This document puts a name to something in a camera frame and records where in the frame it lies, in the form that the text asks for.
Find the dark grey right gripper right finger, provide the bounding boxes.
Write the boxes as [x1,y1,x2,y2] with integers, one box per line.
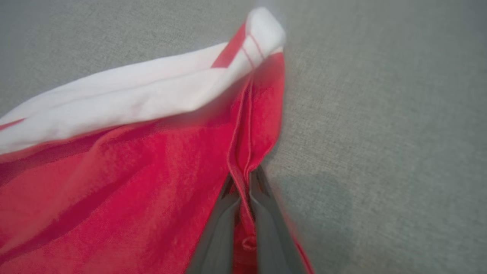
[249,166,307,274]

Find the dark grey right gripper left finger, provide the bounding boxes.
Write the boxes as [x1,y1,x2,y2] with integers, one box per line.
[185,173,242,274]

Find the red white-striped mesh shorts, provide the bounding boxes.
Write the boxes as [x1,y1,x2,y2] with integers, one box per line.
[0,7,315,274]

